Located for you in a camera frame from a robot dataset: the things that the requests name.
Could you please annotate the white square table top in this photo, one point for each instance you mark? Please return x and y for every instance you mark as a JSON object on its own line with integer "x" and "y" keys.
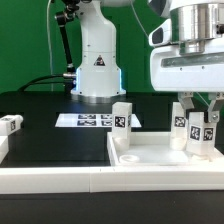
{"x": 153, "y": 149}

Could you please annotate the fiducial marker sheet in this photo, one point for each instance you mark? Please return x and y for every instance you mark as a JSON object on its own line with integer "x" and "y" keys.
{"x": 83, "y": 120}

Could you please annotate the white left fence wall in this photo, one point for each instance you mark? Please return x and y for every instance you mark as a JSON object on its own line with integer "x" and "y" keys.
{"x": 4, "y": 148}

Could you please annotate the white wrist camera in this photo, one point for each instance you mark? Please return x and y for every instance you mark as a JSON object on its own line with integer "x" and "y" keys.
{"x": 162, "y": 35}

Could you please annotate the white fence wall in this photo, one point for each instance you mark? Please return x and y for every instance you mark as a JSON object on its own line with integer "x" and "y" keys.
{"x": 109, "y": 179}
{"x": 4, "y": 148}

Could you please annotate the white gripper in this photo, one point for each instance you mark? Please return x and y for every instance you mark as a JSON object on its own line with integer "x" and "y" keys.
{"x": 171, "y": 72}

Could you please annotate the white front fence wall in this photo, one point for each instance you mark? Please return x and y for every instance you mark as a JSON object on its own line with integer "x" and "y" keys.
{"x": 109, "y": 179}

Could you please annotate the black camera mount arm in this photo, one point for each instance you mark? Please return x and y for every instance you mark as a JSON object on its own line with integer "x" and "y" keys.
{"x": 62, "y": 18}

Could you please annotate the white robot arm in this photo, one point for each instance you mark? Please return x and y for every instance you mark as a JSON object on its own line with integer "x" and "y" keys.
{"x": 194, "y": 24}

